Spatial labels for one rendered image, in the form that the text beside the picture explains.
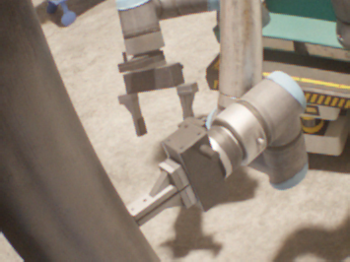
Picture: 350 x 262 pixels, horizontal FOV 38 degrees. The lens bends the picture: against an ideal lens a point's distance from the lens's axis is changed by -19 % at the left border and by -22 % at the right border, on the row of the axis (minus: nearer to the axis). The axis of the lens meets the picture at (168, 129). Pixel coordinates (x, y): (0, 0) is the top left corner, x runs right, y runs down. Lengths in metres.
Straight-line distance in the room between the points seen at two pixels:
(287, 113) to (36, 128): 0.47
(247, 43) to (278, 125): 0.19
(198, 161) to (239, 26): 0.29
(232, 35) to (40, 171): 0.53
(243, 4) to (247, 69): 0.13
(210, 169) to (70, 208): 0.29
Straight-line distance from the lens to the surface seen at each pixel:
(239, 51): 1.07
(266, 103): 0.95
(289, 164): 1.03
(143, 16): 1.36
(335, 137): 1.75
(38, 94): 0.64
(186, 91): 1.35
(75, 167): 0.70
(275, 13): 1.87
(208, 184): 0.93
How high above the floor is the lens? 1.27
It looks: 35 degrees down
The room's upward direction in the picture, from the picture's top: 23 degrees counter-clockwise
